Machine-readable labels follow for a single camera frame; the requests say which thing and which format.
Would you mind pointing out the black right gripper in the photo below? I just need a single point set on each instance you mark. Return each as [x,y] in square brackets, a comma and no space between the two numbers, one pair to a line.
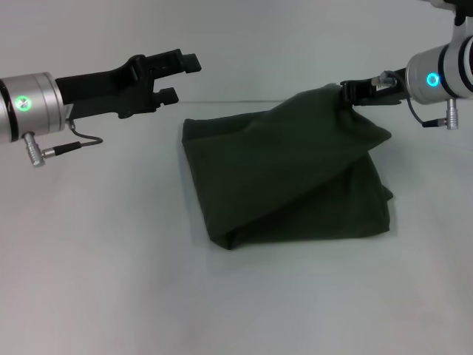
[384,92]

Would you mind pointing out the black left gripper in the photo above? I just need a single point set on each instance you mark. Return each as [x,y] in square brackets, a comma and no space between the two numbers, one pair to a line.
[107,90]

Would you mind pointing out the dark green t-shirt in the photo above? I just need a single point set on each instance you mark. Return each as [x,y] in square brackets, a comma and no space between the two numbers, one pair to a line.
[284,166]

